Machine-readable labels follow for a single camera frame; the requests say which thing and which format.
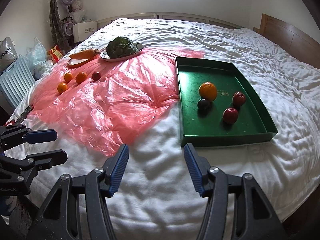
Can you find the white cardboard box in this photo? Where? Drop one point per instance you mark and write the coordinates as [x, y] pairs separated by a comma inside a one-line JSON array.
[[83, 30]]

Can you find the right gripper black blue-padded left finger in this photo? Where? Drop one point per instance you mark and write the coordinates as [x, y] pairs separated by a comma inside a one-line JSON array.
[[59, 215]]

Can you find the plaid scarf on rack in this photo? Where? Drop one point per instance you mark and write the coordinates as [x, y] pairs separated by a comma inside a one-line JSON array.
[[58, 35]]

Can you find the red-edged phone on bed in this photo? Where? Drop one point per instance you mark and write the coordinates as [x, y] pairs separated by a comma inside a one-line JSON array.
[[24, 114]]

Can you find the orange-rimmed oval dish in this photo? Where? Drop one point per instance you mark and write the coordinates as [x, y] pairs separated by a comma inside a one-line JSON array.
[[76, 63]]

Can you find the red apple back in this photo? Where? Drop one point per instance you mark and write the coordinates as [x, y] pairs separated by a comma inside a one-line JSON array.
[[96, 76]]

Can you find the grey plastic bag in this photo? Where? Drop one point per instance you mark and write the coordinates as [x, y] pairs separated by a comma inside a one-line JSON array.
[[8, 54]]

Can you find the dark purple plum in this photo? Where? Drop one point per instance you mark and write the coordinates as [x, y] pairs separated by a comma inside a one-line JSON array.
[[204, 105]]

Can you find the translucent blue plastic bag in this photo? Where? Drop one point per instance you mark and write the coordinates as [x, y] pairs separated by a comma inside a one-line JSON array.
[[37, 59]]

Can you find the red yellow snack box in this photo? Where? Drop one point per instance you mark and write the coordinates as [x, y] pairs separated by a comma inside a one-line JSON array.
[[55, 54]]

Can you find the pink plastic sheet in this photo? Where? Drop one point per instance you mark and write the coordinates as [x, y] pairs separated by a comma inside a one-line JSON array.
[[128, 99]]

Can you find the green shallow tray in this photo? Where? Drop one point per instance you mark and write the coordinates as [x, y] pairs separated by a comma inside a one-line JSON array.
[[254, 124]]

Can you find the red apple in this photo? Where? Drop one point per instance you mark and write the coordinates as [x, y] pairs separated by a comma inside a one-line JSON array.
[[96, 76], [230, 115]]

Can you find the light blue suitcase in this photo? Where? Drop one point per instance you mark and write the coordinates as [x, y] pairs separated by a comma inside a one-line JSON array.
[[16, 81]]

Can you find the mandarin orange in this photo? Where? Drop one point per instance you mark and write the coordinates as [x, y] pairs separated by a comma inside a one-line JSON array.
[[81, 77]]

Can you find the dark green leafy vegetable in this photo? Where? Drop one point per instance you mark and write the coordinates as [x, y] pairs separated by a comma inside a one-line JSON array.
[[119, 43]]

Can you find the lower purple fan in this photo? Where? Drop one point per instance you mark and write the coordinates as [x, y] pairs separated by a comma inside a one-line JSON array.
[[68, 29]]

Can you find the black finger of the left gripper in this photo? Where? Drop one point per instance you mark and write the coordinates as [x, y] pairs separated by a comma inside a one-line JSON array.
[[43, 161]]

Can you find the small orange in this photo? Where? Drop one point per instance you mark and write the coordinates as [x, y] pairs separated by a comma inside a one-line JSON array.
[[68, 77]]

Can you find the ribbed red tomato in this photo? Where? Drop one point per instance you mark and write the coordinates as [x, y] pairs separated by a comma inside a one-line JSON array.
[[238, 99]]

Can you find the orange carrot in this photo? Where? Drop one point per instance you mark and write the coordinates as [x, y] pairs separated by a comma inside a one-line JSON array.
[[85, 54]]

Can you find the large mandarin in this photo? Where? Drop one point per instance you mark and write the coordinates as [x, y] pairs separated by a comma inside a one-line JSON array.
[[208, 91]]

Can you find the black-rimmed white plate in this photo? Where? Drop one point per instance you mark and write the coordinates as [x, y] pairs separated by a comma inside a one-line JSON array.
[[123, 55]]

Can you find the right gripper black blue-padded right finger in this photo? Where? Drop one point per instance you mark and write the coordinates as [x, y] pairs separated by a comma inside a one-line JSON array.
[[254, 216]]

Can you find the wooden headboard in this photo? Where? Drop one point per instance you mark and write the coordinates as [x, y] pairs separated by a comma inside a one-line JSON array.
[[297, 43]]

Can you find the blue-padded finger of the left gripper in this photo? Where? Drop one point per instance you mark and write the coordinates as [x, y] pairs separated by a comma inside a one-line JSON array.
[[14, 135]]

